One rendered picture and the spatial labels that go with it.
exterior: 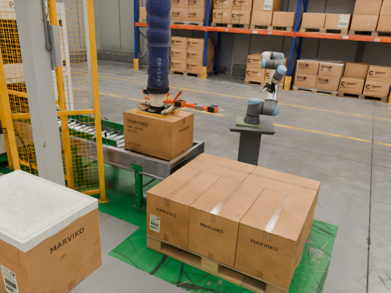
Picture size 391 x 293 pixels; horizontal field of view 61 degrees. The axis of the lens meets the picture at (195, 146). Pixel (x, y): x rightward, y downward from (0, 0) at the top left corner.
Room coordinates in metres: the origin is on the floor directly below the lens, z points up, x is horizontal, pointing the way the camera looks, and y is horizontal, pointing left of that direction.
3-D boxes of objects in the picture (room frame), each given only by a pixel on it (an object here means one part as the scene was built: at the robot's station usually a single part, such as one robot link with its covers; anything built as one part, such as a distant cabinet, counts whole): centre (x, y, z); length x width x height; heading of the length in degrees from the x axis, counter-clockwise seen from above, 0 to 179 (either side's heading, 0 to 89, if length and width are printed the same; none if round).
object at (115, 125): (4.02, 1.31, 0.60); 1.60 x 0.10 x 0.09; 63
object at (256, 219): (2.50, -0.38, 0.34); 1.20 x 1.00 x 0.40; 63
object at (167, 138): (3.25, 0.39, 0.75); 0.60 x 0.40 x 0.40; 63
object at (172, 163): (3.08, 0.08, 0.58); 0.70 x 0.03 x 0.06; 153
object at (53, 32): (2.61, 1.16, 1.62); 0.20 x 0.05 x 0.30; 63
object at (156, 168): (3.33, 1.26, 0.50); 2.31 x 0.05 x 0.19; 63
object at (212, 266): (2.50, -0.38, 0.07); 1.20 x 1.00 x 0.14; 63
